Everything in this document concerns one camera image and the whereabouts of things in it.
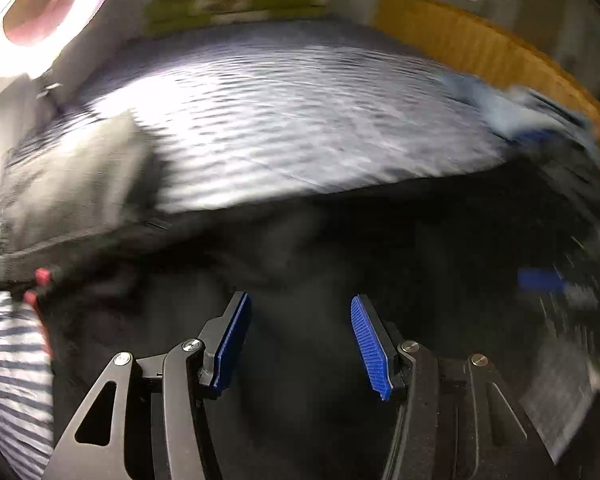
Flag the green patterned folded blanket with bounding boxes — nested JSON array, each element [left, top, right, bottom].
[[145, 0, 329, 37]]

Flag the yellow wooden slat headboard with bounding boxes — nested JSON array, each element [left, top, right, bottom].
[[373, 0, 600, 142]]

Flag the grey folded trousers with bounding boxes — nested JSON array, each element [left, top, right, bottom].
[[0, 113, 164, 285]]

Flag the light blue clothes pile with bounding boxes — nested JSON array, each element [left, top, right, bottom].
[[440, 74, 600, 166]]

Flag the blue striped quilt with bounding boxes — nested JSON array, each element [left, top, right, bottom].
[[0, 20, 507, 479]]

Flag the black garment with red loops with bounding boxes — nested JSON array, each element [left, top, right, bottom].
[[0, 158, 600, 479]]

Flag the white ring light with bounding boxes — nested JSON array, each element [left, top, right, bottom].
[[0, 0, 120, 79]]

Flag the black ring light tripod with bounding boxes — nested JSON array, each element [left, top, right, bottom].
[[36, 70, 65, 114]]

